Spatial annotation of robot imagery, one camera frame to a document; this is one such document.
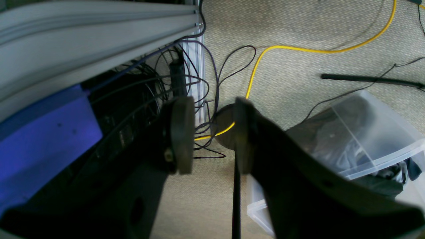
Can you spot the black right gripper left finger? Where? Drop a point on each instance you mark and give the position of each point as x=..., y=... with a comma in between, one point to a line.
x=113, y=197

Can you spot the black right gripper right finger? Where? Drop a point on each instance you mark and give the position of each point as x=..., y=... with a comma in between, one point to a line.
x=306, y=200

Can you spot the clear plastic storage bin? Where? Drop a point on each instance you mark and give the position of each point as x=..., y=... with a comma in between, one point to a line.
x=365, y=142

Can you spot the blue panel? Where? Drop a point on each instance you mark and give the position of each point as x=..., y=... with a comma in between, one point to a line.
x=41, y=140

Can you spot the black rod on floor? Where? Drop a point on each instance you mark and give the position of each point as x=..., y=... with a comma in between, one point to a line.
x=373, y=80

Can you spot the aluminium frame rail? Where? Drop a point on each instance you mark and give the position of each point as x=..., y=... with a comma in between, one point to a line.
x=49, y=46

